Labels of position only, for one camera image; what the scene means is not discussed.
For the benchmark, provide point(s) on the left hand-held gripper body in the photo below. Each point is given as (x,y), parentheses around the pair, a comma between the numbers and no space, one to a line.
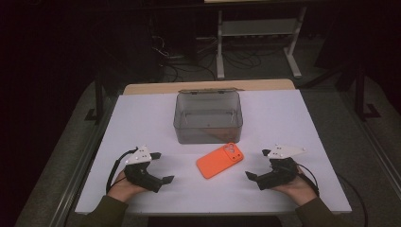
(142,176)

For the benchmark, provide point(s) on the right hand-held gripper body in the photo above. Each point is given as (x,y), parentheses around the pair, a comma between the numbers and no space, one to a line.
(280,175)

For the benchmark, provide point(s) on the orange phone case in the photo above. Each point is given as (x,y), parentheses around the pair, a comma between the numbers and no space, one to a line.
(217,162)

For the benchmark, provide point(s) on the transparent grey plastic box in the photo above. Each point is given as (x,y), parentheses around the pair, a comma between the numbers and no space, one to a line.
(208,107)

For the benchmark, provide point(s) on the person's left hand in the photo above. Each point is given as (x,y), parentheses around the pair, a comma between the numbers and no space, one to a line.
(121,189)

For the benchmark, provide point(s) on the person's right hand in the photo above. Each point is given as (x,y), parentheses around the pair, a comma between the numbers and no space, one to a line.
(299,190)

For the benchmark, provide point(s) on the white table board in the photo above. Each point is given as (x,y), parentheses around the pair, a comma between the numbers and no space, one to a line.
(151,113)

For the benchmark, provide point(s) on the wooden table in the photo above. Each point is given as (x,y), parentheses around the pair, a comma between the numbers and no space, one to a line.
(151,86)

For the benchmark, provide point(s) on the black metal stand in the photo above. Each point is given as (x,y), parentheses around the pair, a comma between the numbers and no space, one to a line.
(360,94)
(98,101)

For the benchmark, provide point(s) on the white metal desk frame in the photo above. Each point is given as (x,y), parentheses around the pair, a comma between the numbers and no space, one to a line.
(257,27)

